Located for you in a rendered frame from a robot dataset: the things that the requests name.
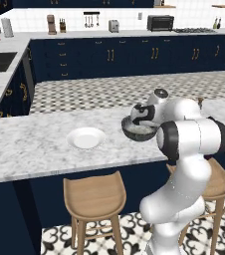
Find navy island cabinet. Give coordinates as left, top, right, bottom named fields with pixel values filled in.
left=0, top=149, right=225, bottom=255

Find white paper towel roll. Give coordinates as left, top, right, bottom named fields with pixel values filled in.
left=0, top=17, right=15, bottom=39

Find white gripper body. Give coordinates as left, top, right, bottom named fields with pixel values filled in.
left=132, top=118, right=158, bottom=129

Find rail with hanging tools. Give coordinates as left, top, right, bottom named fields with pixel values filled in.
left=83, top=11, right=102, bottom=29

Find silver toaster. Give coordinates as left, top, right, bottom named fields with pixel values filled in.
left=108, top=19, right=120, bottom=34

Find white plate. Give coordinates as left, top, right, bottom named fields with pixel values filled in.
left=66, top=127, right=108, bottom=151

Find navy base cupboards under sink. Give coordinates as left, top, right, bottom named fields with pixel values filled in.
left=0, top=49, right=37, bottom=120

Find navy base cupboards with drawers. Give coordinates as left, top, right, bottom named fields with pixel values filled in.
left=29, top=34, right=225, bottom=84

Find wooden bar stool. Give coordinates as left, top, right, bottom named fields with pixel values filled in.
left=166, top=156, right=225, bottom=255
left=63, top=170, right=127, bottom=255

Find black toaster oven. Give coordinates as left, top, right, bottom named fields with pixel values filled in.
left=146, top=14, right=175, bottom=33

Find wooden knife block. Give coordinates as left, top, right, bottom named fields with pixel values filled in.
left=58, top=18, right=68, bottom=34

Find navy wall cupboards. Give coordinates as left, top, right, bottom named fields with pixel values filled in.
left=0, top=0, right=155, bottom=22

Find black hob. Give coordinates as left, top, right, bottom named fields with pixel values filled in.
left=172, top=27, right=218, bottom=35

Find dark grey bowl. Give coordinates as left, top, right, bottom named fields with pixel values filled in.
left=120, top=115, right=159, bottom=142

